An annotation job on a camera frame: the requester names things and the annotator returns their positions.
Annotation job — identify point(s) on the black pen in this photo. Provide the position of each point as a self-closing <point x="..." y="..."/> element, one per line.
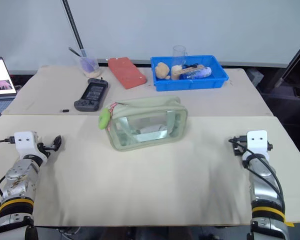
<point x="75" y="52"/>

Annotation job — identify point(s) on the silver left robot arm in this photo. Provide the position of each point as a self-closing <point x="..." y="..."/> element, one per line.
<point x="17" y="180"/>

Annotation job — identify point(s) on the green donut plush charm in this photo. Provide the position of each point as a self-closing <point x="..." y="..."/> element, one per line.
<point x="104" y="120"/>

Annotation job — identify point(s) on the blue plastic bin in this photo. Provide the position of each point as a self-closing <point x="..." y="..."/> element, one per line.
<point x="190" y="84"/>

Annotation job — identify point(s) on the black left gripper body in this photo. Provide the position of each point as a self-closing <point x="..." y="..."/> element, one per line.
<point x="44" y="146"/>

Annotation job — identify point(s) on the dark metal frame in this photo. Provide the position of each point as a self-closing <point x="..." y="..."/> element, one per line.
<point x="293" y="60"/>

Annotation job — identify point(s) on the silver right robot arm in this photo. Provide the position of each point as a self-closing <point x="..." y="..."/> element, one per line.
<point x="263" y="185"/>

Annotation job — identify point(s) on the open grey laptop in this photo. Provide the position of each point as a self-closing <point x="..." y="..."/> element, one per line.
<point x="0" y="82"/>

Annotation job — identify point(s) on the light wooden stick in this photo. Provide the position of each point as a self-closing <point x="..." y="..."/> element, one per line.
<point x="192" y="69"/>

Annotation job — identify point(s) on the red cloth pad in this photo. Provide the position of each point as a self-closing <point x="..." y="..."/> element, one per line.
<point x="126" y="72"/>

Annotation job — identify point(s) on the black ribbed flexible pole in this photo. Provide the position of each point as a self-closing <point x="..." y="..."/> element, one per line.
<point x="72" y="22"/>

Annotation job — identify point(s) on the grey small box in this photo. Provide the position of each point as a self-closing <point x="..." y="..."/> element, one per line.
<point x="255" y="76"/>

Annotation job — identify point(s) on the red white checked ribbon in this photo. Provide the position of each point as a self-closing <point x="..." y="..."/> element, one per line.
<point x="111" y="110"/>

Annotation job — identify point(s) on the green clear toiletry pouch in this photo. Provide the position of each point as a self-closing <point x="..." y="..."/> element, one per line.
<point x="150" y="122"/>

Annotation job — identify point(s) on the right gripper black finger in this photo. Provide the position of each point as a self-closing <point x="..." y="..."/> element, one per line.
<point x="237" y="151"/>
<point x="233" y="140"/>

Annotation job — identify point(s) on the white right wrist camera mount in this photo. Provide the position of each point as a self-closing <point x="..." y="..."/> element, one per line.
<point x="257" y="142"/>

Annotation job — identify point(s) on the black handheld game controller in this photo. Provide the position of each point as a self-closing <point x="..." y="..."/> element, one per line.
<point x="92" y="94"/>

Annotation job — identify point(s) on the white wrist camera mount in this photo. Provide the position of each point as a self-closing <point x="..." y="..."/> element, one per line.
<point x="25" y="143"/>
<point x="257" y="142"/>

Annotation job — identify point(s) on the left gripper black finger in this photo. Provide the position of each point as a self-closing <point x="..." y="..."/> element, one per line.
<point x="58" y="139"/>
<point x="54" y="148"/>

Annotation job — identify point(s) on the beige round wooden block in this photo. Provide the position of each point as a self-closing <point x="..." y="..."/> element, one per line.
<point x="175" y="72"/>

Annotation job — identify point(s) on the grey rectangular block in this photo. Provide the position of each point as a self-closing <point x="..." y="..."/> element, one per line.
<point x="151" y="129"/>

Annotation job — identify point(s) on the small black flat chip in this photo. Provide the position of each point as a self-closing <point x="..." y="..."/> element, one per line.
<point x="65" y="110"/>

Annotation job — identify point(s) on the clear cup with purple filling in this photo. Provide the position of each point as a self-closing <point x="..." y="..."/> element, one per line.
<point x="90" y="67"/>

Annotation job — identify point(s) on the clear glass beaker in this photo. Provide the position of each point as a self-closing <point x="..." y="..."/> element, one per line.
<point x="179" y="55"/>

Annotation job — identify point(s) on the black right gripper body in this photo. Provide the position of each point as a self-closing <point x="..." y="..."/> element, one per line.
<point x="242" y="147"/>

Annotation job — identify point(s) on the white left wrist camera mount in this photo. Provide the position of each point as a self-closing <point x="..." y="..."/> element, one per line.
<point x="25" y="143"/>

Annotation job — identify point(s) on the blue purple plastic bottle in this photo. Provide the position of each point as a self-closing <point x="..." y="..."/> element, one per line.
<point x="200" y="72"/>

